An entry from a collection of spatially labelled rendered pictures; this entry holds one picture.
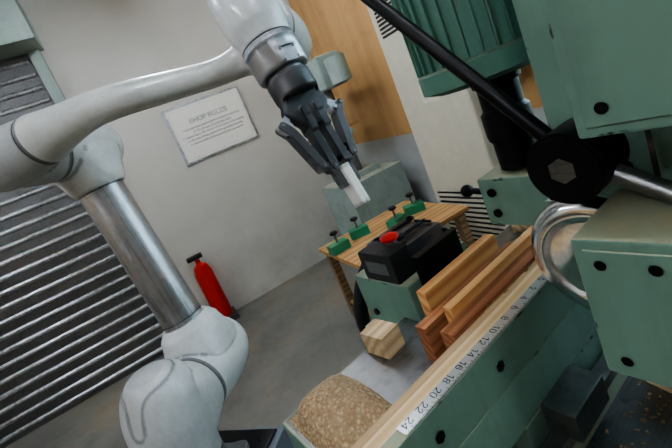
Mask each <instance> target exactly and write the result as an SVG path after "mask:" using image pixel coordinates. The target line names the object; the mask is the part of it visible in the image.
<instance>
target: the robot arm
mask: <svg viewBox="0 0 672 448"><path fill-rule="evenodd" d="M206 3H207V5H208V8H209V10H210V12H211V14H212V16H213V18H214V20H215V21H216V23H217V25H218V27H219V28H220V30H221V32H222V33H223V35H224V36H225V38H226V39H227V41H228V42H229V43H230V45H231V46H232V47H231V48H230V49H228V50H227V51H226V52H224V53H223V54H221V55H219V56H217V57H215V58H213V59H210V60H207V61H205V62H201V63H198V64H194V65H189V66H185V67H181V68H177V69H172V70H168V71H164V72H159V73H155V74H151V75H146V76H142V77H138V78H133V79H129V80H125V81H121V82H117V83H113V84H109V85H106V86H103V87H99V88H96V89H93V90H90V91H88V92H85V93H82V94H79V95H77V96H74V97H72V98H69V99H67V100H65V101H62V102H60V103H57V104H55V105H52V106H49V107H46V108H44V109H41V110H38V111H35V112H31V113H28V114H25V115H23V116H21V117H19V118H17V119H14V120H12V121H10V122H7V123H5V124H3V125H1V126H0V193H2V192H10V191H13V190H15V189H17V188H19V187H23V188H27V187H33V186H39V185H44V184H50V183H53V184H55V185H56V186H57V187H59V188H60V189H61V190H63V191H64V192H65V193H67V194H68V195H69V196H70V197H72V198H73V199H75V200H80V202H81V203H82V205H83V206H84V208H85V209H86V211H87V212H88V214H89V215H90V217H91V219H92V220H93V222H94V223H95V225H96V226H97V228H98V229H99V231H100V232H101V234H102V236H103V237H104V239H105V240H106V242H107V243H108V245H109V246H110V248H111V249H112V251H113V253H114V254H115V256H116V257H117V259H118V260H119V262H120V263H121V265H122V266H123V268H124V269H125V271H126V273H127V274H128V276H129V277H130V279H131V280H132V282H133V283H134V285H135V286H136V288H137V290H138V291H139V293H140V294H141V296H142V297H143V299H144V300H145V302H146V303H147V305H148V306H149V308H150V310H151V311H152V313H153V314H154V316H155V317H156V319H157V320H158V322H159V323H160V325H161V327H162V328H163V330H164V332H163V335H162V341H161V347H162V349H163V353H164V357H165V359H161V360H157V361H153V362H151V363H149V364H147V365H145V366H144V367H142V368H141V369H139V370H138V371H137V372H135V373H134V374H133V375H132V376H131V377H130V378H129V380H128V381H127V382H126V384H125V386H124V389H123V391H122V393H121V395H120V402H119V417H120V425H121V429H122V433H123V436H124V439H125V442H126V444H127V447H128V448H250V446H249V444H248V442H247V440H240V441H236V442H232V443H224V442H223V440H222V439H221V437H220V434H219V432H218V429H217V426H218V425H219V421H220V416H221V411H222V406H223V403H224V402H225V400H226V399H227V398H228V396H229V395H230V393H231V392H232V390H233V388H234V387H235V385H236V383H237V381H238V379H239V377H240V375H241V373H242V371H243V369H244V367H245V364H246V361H247V357H248V351H249V342H248V337H247V334H246V332H245V330H244V328H243V327H242V326H241V325H240V324H239V323H238V322H237V321H235V320H234V319H231V318H229V317H226V316H223V315H222V314H221V313H219V312H218V311H217V309H216V308H213V307H210V306H205V305H203V306H201V305H200V303H199V302H198V300H197V299H196V297H195V295H194V294H193V292H192V291H191V289H190V287H189V286H188V284H187V283H186V281H185V279H184V278H183V276H182V275H181V273H180V271H179V270H178V268H177V267H176V265H175V263H174V262H173V260H172V259H171V257H170V255H169V254H168V252H167V251H166V249H165V248H164V246H163V244H162V243H161V241H160V240H159V238H158V236H157V235H156V233H155V232H154V230H153V228H152V227H151V225H150V224H149V222H148V220H147V219H146V217H145V216H144V214H143V212H142V211H141V209H140V208H139V206H138V204H137V203H136V201H135V200H134V198H133V196H132V195H131V193H130V192H129V190H128V188H127V187H126V185H125V184H124V182H123V180H124V179H125V170H124V167H123V162H122V158H123V154H124V144H123V141H122V139H121V137H120V135H119V134H118V133H117V132H116V131H115V130H114V129H113V128H111V127H110V126H108V125H106V124H107V123H110V122H112V121H114V120H117V119H119V118H122V117H125V116H128V115H131V114H134V113H137V112H140V111H144V110H147V109H150V108H153V107H157V106H160V105H163V104H166V103H169V102H173V101H176V100H179V99H182V98H186V97H189V96H192V95H195V94H198V93H202V92H205V91H208V90H211V89H214V88H217V87H220V86H223V85H226V84H228V83H231V82H234V81H236V80H239V79H241V78H244V77H247V76H254V77H255V79H256V81H257V82H258V84H259V86H260V87H262V88H264V89H268V92H269V94H270V96H271V97H272V99H273V101H274V102H275V104H276V106H277V107H278V108H280V111H281V117H282V121H281V123H280V124H279V125H278V127H277V128H276V130H275V133H276V134H277V135H278V136H280V137H282V138H283V139H285V140H287V141H288V143H289V144H290V145H291V146H292V147H293V148H294V149H295V150H296V151H297V152H298V153H299V154H300V156H301V157H302V158H303V159H304V160H305V161H306V162H307V163H308V164H309V165H310V166H311V168H312V169H313V170H314V171H315V172H316V173H317V174H322V173H325V174H327V175H331V176H332V178H333V179H334V181H335V182H336V184H337V186H338V188H339V189H340V190H343V189H344V190H345V192H346V193H347V195H348V197H349V198H350V200H351V202H352V203H353V205H354V207H355V208H357V207H359V206H361V205H363V204H364V203H366V202H368V201H369V200H370V198H369V196H368V195H367V193H366V191H365V190H364V188H363V186H362V185H361V183H360V181H359V180H360V179H361V177H360V174H359V173H358V171H357V169H356V168H355V166H354V164H353V163H352V160H353V158H354V155H355V154H356V153H357V152H358V150H357V147H356V145H355V142H354V139H353V136H352V133H351V131H350V128H349V125H348V122H347V120H346V117H345V114H344V111H343V100H342V99H341V98H338V99H337V100H336V101H335V100H331V99H327V97H326V95H325V94H324V93H322V92H321V91H320V90H319V87H318V84H317V81H316V79H315V77H314V76H313V74H312V72H311V71H310V69H309V67H308V66H307V62H308V59H309V57H310V54H311V50H312V40H311V37H310V34H309V31H308V29H307V26H306V25H305V23H304V22H303V20H302V19H301V18H300V16H299V15H298V14H297V13H296V12H295V11H294V10H293V9H291V8H290V7H289V6H287V5H285V4H284V2H283V1H282V0H206ZM327 108H328V113H329V114H331V119H332V122H333V125H334V128H335V129H334V128H333V126H332V124H331V119H330V118H329V116H328V114H327ZM293 126H295V127H297V128H299V129H300V130H301V132H302V134H303V135H304V137H305V138H307V139H308V141H309V142H310V144H311V145H310V144H309V143H308V141H307V140H306V139H305V138H304V137H303V136H302V135H301V134H300V133H299V132H298V131H297V130H296V129H295V128H294V127H293ZM339 165H340V166H339Z"/></svg>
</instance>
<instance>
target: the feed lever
mask: <svg viewBox="0 0 672 448"><path fill-rule="evenodd" d="M360 1H362V2H363V3H364V4H365V5H367V6H368V7H369V8H371V9H372V10H373V11H374V12H376V13H377V14H378V15H379V16H381V17H382V18H383V19H384V20H386V21H387V22H388V23H389V24H391V25H392V26H393V27H395V28H396V29H397V30H398V31H400V32H401V33H402V34H403V35H405V36H406V37H407V38H408V39H410V40H411V41H412V42H413V43H415V44H416V45H417V46H419V47H420V48H421V49H422V50H424V51H425V52H426V53H427V54H429V55H430V56H431V57H432V58H434V59H435V60H436V61H438V62H439V63H440V64H441V65H443V66H444V67H445V68H446V69H448V70H449V71H450V72H451V73H453V74H454V75H455V76H456V77H458V78H459V79H460V80H462V81H463V82H464V83H465V84H467V85H468V86H469V87H470V88H472V89H473V90H474V91H475V92H477V93H478V94H479V95H480V96H482V97H483V98H484V99H486V100H487V101H488V102H489V103H491V104H492V105H493V106H494V107H496V108H497V109H498V110H499V111H501V112H502V113H503V114H505V115H506V116H507V117H508V118H510V119H511V120H512V121H513V122H515V123H516V124H517V125H518V126H520V127H521V128H522V129H523V130H525V131H526V132H527V133H529V134H530V135H531V136H532V137H534V138H535V139H536V140H537V142H536V143H535V144H534V145H533V146H532V147H531V148H530V150H529V152H528V155H527V159H526V168H527V173H528V176H529V178H530V180H531V182H532V183H533V185H534V186H535V187H536V188H537V189H538V190H539V191H540V192H541V193H542V194H543V195H545V196H546V197H548V198H550V199H552V200H554V201H557V202H560V203H565V204H580V203H584V202H587V201H589V200H591V199H593V198H595V197H596V196H597V195H598V194H599V193H600V192H601V191H602V190H603V189H604V188H605V187H606V186H607V185H608V184H609V183H612V184H615V185H618V186H620V187H623V188H626V189H628V190H631V191H634V192H636V193H639V194H642V195H644V196H647V197H650V198H652V199H655V200H658V201H661V202H663V203H666V204H669V205H672V181H670V180H667V179H664V178H661V177H658V176H656V175H653V174H650V173H647V172H644V171H641V170H638V169H635V168H632V167H629V166H626V164H627V162H628V159H629V155H630V148H629V143H628V140H627V138H626V136H625V134H624V133H621V134H614V135H608V136H601V137H594V138H588V139H580V138H579V136H578V133H577V129H576V125H575V122H574V118H573V117H572V118H570V119H568V120H566V121H565V122H563V123H562V124H560V125H559V126H557V127H556V128H555V129H551V128H550V127H549V126H548V125H546V124H545V123H544V122H542V121H541V120H540V119H538V118H537V117H536V116H534V115H533V114H532V113H531V112H529V111H528V110H527V109H525V108H524V107H523V106H521V105H520V104H519V103H517V102H516V101H515V100H514V99H512V98H511V97H510V96H508V95H507V94H506V93H504V92H503V91H502V90H501V89H499V88H498V87H497V86H495V85H494V84H493V83H491V82H490V81H489V80H487V79H486V78H485V77H484V76H482V75H481V74H480V73H478V72H477V71H476V70H474V69H473V68H472V67H471V66H469V65H468V64H467V63H465V62H464V61H463V60H461V59H460V58H459V57H457V56H456V55H455V54H454V53H452V52H451V51H450V50H448V49H447V48H446V47H444V46H443V45H442V44H440V43H439V42H438V41H437V40H435V39H434V38H433V37H431V36H430V35H429V34H427V33H426V32H425V31H424V30H422V29H421V28H420V27H418V26H417V25H416V24H414V23H413V22H412V21H410V20H409V19H408V18H407V17H405V16H404V15H403V14H401V13H400V12H399V11H397V10H396V9H395V8H394V7H392V6H391V5H390V4H388V3H387V2H386V1H384V0H360Z"/></svg>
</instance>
